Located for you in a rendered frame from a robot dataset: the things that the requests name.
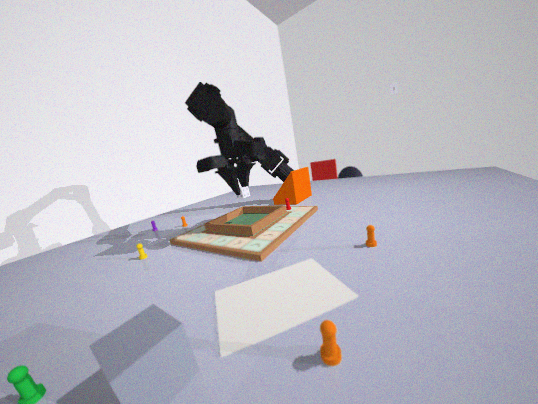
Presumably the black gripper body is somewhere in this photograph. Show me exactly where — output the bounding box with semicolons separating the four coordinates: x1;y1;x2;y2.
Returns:
196;129;266;173

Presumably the yellow game pawn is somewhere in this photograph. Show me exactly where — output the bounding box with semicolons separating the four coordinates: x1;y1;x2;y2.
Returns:
136;244;147;260

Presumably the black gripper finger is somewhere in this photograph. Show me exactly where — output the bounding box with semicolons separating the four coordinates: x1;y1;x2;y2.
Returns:
214;166;240;195
237;162;256;187

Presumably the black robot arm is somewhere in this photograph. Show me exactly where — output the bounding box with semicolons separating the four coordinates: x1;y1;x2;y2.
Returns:
185;82;295;182

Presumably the white die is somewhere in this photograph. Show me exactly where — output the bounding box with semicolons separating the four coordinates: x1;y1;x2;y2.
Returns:
236;186;250;199

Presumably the white sheet of paper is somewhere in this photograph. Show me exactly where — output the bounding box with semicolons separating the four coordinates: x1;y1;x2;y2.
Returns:
215;259;359;358

